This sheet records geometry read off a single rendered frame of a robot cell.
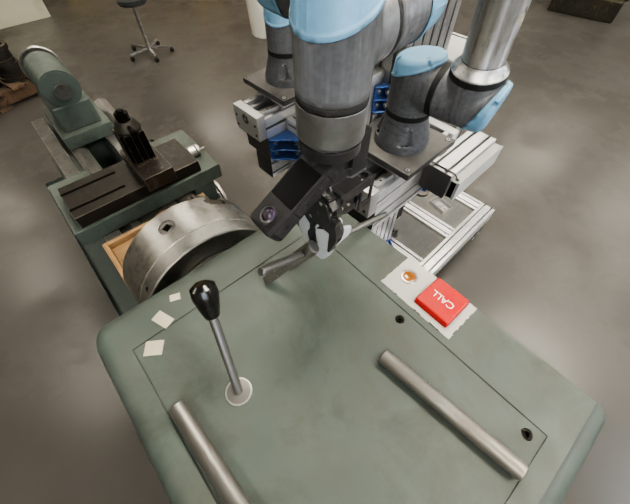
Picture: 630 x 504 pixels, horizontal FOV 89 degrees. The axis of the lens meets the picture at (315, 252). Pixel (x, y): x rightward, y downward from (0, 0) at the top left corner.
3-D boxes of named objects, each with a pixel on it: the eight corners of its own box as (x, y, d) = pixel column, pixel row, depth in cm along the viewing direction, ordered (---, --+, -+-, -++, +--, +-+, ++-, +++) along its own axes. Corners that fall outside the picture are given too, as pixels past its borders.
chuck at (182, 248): (287, 270, 91) (253, 201, 63) (194, 349, 83) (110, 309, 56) (279, 262, 92) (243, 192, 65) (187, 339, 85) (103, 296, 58)
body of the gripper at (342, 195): (370, 208, 46) (385, 133, 36) (326, 239, 43) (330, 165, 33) (333, 181, 49) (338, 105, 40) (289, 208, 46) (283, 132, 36)
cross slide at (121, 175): (201, 170, 120) (198, 160, 117) (82, 228, 103) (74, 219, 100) (178, 147, 128) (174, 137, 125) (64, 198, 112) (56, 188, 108)
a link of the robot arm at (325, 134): (330, 127, 29) (275, 93, 33) (328, 168, 33) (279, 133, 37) (385, 99, 32) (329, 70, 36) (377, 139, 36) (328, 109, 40)
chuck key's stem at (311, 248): (266, 288, 52) (314, 254, 46) (259, 276, 52) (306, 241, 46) (274, 284, 54) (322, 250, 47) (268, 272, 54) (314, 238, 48)
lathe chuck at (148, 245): (279, 262, 92) (243, 192, 65) (187, 339, 85) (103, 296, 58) (261, 244, 96) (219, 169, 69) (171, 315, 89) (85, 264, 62)
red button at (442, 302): (465, 306, 52) (470, 300, 50) (443, 330, 50) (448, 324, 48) (435, 282, 55) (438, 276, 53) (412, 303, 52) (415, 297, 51)
